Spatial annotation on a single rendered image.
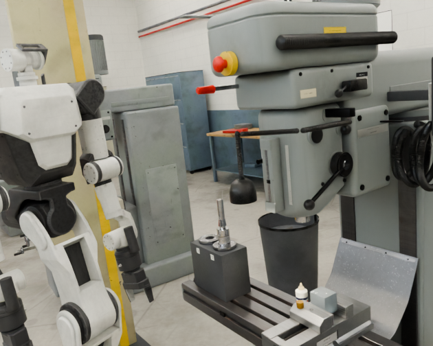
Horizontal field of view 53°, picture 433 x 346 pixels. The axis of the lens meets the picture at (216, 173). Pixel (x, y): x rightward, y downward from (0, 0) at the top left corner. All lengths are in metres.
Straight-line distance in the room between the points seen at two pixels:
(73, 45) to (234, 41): 1.76
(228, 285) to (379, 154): 0.71
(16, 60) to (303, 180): 0.90
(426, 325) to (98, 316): 1.11
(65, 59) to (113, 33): 8.20
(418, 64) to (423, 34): 4.26
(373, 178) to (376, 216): 0.29
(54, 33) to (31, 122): 1.43
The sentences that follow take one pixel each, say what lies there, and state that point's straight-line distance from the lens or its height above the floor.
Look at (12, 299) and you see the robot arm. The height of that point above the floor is 1.17.
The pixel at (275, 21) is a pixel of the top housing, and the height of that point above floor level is 1.84.
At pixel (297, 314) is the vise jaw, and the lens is 1.39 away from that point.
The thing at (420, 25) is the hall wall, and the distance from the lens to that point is 5.87.
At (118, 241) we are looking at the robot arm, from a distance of 1.62.
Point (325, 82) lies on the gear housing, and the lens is 1.20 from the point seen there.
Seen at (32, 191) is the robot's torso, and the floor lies 1.45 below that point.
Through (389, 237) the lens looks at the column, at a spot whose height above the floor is 1.12.
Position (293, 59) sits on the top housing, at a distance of 1.10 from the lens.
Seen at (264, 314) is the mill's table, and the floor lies 0.92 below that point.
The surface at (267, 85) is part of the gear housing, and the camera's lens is 1.18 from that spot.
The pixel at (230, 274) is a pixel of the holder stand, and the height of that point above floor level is 1.02.
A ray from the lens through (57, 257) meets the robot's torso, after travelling 1.45.
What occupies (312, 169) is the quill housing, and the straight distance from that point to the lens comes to 1.21.
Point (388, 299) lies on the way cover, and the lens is 1.65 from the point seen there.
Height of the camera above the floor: 1.71
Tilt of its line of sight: 12 degrees down
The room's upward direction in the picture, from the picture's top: 6 degrees counter-clockwise
